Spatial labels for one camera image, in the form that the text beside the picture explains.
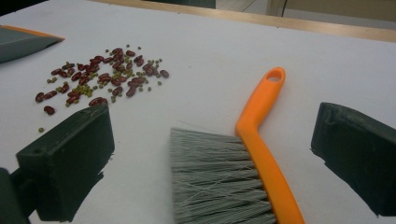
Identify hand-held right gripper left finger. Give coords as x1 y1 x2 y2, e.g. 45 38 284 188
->
16 103 116 222

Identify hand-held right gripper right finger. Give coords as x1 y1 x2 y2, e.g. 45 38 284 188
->
310 102 396 217

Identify orange brush with grey bristles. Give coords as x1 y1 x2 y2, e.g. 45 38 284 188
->
169 66 307 224

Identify grey dustpan with orange edge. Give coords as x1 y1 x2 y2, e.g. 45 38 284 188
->
0 24 65 64

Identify scattered green mung beans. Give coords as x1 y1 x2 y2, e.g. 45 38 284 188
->
37 44 164 133

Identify scattered red kidney beans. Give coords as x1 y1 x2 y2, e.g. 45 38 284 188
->
35 47 171 116

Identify wooden table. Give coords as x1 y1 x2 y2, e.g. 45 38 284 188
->
88 0 396 44

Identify white table board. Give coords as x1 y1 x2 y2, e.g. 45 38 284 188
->
0 0 396 224

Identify light wooden frame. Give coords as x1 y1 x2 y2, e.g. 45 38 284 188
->
266 0 396 23

